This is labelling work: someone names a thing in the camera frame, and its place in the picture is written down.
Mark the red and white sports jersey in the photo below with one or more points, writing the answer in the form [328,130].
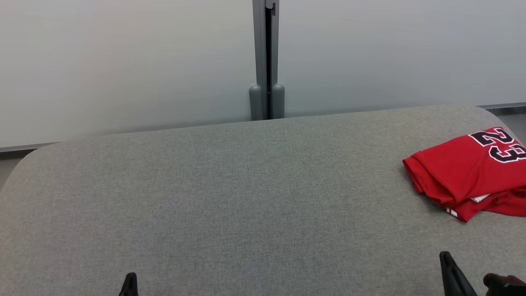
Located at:
[464,172]

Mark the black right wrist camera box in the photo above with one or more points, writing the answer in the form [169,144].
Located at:
[505,285]

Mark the grey partition panel post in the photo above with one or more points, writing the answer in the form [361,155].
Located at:
[259,61]
[277,61]

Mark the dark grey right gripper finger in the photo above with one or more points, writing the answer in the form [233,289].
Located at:
[454,277]

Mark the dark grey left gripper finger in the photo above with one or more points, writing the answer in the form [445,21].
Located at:
[130,287]

